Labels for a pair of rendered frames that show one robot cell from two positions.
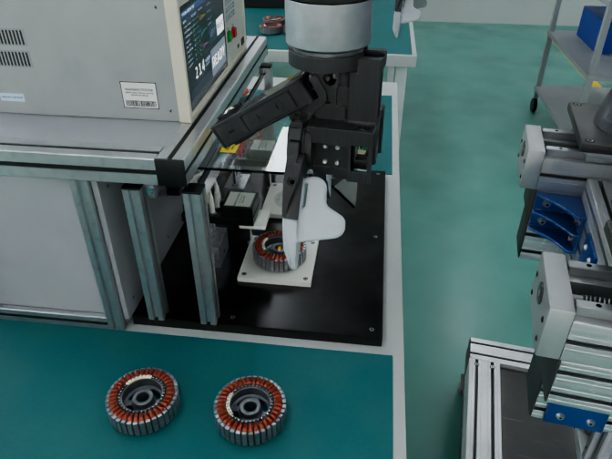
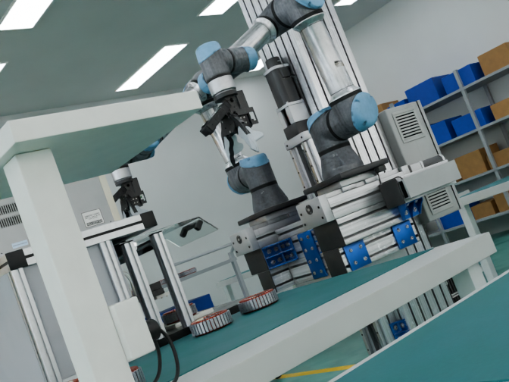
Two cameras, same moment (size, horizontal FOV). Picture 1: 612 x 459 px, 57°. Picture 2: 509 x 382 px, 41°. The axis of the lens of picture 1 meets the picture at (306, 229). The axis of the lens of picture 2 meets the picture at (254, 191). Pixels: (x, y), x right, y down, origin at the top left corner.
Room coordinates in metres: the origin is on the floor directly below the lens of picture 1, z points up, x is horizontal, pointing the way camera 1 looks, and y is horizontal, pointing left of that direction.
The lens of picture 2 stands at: (-0.78, 1.45, 0.91)
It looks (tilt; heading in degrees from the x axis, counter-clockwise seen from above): 5 degrees up; 312
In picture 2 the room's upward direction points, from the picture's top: 21 degrees counter-clockwise
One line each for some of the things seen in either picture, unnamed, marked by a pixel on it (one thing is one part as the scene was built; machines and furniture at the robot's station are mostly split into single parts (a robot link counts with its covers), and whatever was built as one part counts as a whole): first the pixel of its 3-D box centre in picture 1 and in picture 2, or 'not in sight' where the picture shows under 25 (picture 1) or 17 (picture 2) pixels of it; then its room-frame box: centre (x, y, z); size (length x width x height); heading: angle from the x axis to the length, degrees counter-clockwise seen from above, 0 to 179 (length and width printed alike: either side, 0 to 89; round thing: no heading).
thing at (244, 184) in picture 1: (238, 189); not in sight; (1.20, 0.17, 0.80); 0.08 x 0.05 x 0.06; 173
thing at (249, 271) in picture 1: (280, 260); (182, 320); (0.95, 0.06, 0.78); 0.15 x 0.15 x 0.01; 83
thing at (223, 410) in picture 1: (249, 409); (257, 301); (0.57, 0.09, 0.77); 0.11 x 0.11 x 0.04
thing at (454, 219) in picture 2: not in sight; (458, 213); (3.30, -6.55, 0.41); 0.42 x 0.42 x 0.26; 81
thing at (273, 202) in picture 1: (295, 200); not in sight; (1.19, 0.03, 0.78); 0.15 x 0.15 x 0.01; 83
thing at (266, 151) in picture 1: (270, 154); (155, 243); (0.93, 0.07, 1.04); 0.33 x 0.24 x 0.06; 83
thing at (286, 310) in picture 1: (281, 233); (161, 333); (1.07, 0.06, 0.76); 0.64 x 0.47 x 0.02; 173
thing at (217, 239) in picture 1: (212, 246); not in sight; (0.96, 0.20, 0.80); 0.08 x 0.05 x 0.06; 173
